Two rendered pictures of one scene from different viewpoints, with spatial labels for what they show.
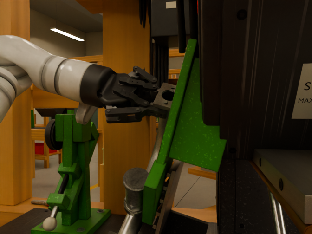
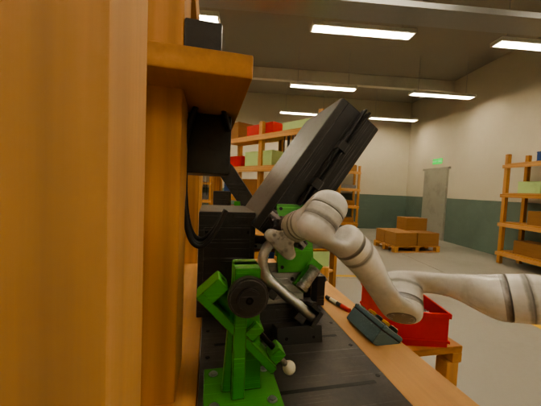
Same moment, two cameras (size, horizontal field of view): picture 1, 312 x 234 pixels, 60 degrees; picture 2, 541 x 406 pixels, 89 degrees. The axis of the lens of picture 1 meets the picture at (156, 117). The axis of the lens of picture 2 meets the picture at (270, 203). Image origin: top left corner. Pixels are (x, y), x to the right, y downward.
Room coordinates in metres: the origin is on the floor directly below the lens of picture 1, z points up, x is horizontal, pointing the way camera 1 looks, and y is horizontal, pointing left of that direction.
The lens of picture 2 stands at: (0.83, 0.71, 1.32)
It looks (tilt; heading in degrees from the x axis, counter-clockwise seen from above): 3 degrees down; 246
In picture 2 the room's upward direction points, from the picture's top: 3 degrees clockwise
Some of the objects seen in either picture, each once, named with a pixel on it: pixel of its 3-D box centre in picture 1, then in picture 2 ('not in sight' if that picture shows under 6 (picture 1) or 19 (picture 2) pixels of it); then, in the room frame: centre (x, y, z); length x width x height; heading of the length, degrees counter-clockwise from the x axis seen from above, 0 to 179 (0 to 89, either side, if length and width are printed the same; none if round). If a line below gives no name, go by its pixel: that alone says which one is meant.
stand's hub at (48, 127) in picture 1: (54, 134); (248, 297); (0.66, 0.25, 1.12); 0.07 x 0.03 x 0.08; 168
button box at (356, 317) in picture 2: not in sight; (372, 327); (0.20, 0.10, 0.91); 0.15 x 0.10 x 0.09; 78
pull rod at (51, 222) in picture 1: (53, 214); (282, 361); (0.56, 0.22, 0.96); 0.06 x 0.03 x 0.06; 168
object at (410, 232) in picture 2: not in sight; (406, 233); (-4.89, -3.95, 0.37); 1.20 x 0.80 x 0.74; 168
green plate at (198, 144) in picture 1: (198, 116); (291, 235); (0.40, -0.06, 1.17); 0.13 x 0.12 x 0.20; 78
